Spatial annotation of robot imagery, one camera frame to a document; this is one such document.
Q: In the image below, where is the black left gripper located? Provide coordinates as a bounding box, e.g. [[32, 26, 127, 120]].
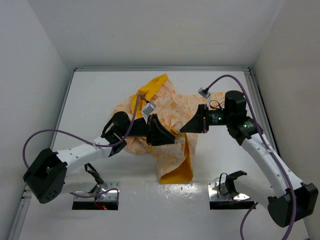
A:
[[120, 113, 175, 146]]

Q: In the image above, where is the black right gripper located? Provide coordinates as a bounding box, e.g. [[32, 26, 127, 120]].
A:
[[180, 103, 232, 134]]

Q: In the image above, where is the orange patterned yellow-lined jacket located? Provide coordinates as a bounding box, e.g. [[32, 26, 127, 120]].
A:
[[109, 73, 226, 185]]

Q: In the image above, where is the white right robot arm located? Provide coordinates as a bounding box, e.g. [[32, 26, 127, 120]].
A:
[[180, 90, 319, 228]]

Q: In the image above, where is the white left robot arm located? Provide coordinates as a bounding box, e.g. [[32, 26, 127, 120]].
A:
[[23, 111, 175, 204]]

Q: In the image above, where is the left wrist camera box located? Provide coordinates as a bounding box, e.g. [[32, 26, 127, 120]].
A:
[[141, 102, 156, 117]]

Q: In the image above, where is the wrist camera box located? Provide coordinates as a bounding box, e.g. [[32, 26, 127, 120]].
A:
[[197, 87, 211, 99], [141, 102, 156, 117]]

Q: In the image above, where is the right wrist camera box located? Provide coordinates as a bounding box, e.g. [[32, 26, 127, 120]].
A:
[[197, 87, 211, 99]]

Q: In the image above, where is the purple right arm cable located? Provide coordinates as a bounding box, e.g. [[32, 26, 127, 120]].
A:
[[202, 74, 298, 240]]

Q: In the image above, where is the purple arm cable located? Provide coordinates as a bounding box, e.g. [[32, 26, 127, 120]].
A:
[[22, 93, 153, 201], [202, 74, 298, 240]]

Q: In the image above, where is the aluminium frame rail back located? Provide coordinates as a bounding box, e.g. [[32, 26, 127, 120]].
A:
[[74, 66, 250, 72]]

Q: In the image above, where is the aluminium frame rail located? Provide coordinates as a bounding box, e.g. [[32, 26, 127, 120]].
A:
[[245, 67, 310, 240], [74, 66, 250, 72]]

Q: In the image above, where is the aluminium frame rail right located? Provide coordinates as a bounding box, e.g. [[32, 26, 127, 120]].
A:
[[245, 67, 310, 240]]

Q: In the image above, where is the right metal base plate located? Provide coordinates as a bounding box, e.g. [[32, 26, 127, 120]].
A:
[[207, 181, 252, 203]]

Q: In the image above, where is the metal base plate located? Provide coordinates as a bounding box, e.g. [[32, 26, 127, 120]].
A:
[[207, 181, 252, 203], [73, 181, 121, 204]]

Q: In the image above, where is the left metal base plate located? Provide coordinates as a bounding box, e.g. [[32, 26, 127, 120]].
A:
[[73, 181, 121, 204]]

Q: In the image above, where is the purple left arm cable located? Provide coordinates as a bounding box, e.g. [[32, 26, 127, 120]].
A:
[[22, 93, 153, 201]]

